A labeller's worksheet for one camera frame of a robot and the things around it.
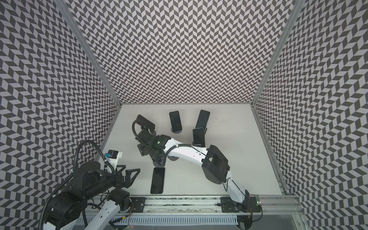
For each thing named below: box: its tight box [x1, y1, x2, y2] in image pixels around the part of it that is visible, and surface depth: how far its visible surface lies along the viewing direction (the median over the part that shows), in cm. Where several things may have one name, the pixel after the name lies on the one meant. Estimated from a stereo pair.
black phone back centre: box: [169, 110, 183, 132], surface depth 98 cm
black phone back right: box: [195, 109, 210, 130], surface depth 95 cm
